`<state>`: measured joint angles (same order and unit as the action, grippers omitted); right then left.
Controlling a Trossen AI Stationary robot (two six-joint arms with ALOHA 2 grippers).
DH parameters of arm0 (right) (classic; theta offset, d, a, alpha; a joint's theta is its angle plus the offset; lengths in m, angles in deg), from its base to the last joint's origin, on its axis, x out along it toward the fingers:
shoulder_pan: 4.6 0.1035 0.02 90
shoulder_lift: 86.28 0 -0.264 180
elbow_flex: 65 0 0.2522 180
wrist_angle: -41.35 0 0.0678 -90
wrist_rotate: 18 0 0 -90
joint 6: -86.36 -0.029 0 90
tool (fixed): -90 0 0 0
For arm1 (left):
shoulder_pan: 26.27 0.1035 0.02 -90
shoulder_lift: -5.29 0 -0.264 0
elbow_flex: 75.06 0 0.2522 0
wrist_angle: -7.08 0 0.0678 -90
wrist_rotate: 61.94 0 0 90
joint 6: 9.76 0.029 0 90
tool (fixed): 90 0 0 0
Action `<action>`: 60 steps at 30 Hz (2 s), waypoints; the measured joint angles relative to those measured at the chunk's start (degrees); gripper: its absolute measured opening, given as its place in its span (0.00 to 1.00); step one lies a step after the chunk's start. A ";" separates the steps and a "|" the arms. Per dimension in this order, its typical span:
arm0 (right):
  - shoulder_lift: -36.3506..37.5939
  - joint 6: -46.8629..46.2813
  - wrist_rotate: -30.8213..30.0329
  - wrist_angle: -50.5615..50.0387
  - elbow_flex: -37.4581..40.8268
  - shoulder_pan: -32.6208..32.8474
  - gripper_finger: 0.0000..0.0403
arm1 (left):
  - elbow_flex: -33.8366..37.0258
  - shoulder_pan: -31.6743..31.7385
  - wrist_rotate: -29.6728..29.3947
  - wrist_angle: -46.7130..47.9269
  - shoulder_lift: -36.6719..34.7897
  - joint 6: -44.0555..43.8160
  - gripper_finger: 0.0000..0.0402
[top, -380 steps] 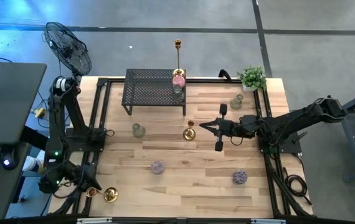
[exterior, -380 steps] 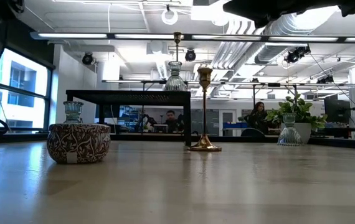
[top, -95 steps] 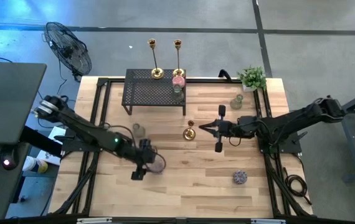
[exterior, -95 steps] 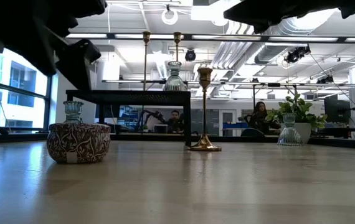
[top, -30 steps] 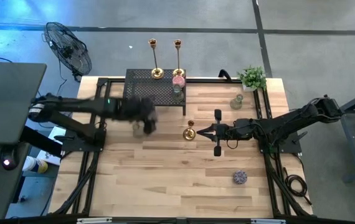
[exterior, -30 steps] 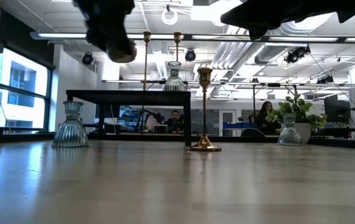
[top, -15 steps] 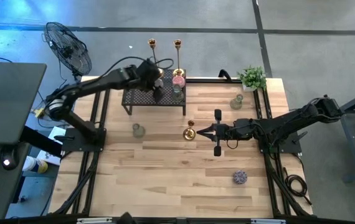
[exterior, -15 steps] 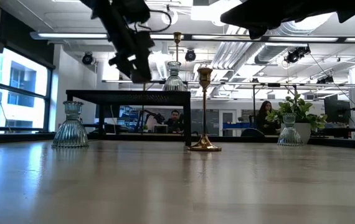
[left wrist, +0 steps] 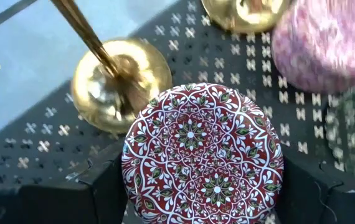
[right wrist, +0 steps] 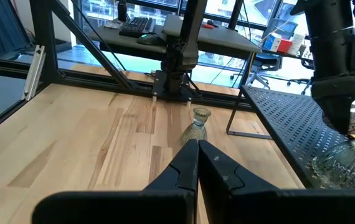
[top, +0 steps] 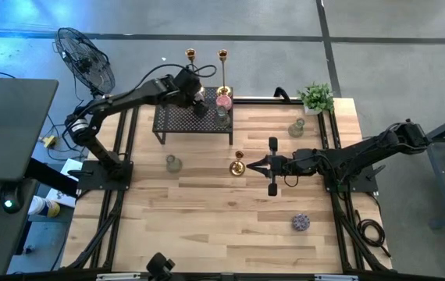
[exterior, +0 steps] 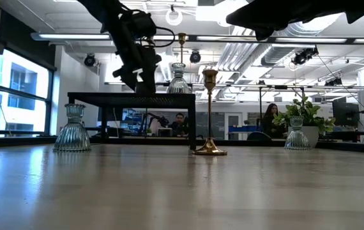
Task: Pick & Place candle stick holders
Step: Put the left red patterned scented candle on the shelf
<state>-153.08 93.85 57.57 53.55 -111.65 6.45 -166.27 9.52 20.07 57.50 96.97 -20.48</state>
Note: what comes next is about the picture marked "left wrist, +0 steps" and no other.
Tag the tall brass candlestick holder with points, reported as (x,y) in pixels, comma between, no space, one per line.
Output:
(246,17)

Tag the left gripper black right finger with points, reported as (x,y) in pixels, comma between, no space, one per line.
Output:
(336,208)

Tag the medium brass candlestick holder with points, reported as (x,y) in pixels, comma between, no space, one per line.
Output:
(102,93)

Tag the black perforated metal shelf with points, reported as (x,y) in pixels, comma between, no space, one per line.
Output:
(196,53)

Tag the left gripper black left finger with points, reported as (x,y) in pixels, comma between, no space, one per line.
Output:
(40,202)

